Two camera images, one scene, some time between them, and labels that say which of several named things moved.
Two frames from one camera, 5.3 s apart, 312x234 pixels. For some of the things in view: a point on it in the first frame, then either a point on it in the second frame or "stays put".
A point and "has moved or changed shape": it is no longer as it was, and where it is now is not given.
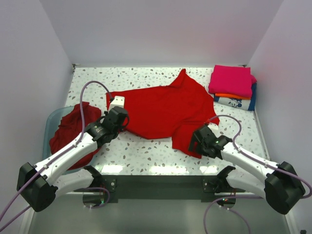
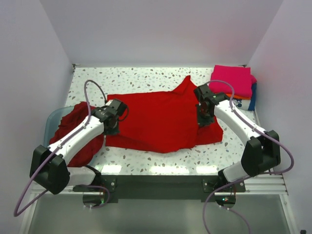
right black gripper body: (200, 146) to (204, 118)
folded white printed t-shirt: (242, 104) stays put
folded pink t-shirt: (233, 81) stays put
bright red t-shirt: (176, 111) has moved or changed shape
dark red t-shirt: (68, 131) stays put
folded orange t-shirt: (230, 95) stays put
